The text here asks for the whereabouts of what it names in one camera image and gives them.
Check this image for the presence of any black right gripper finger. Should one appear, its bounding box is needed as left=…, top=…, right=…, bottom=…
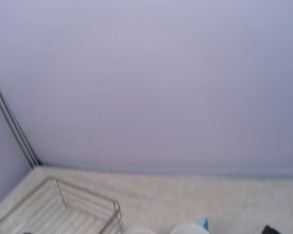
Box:
left=261, top=225, right=281, bottom=234

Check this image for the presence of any light blue faceted cup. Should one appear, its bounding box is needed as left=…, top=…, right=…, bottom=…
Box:
left=170, top=216, right=210, bottom=234

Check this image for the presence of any light green mug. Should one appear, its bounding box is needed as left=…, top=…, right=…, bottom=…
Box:
left=128, top=227, right=155, bottom=234

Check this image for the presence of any steel wire dish rack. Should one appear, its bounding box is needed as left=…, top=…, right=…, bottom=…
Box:
left=0, top=176, right=124, bottom=234

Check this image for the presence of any left aluminium frame post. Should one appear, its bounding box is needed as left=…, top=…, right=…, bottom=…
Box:
left=0, top=87, right=43, bottom=168

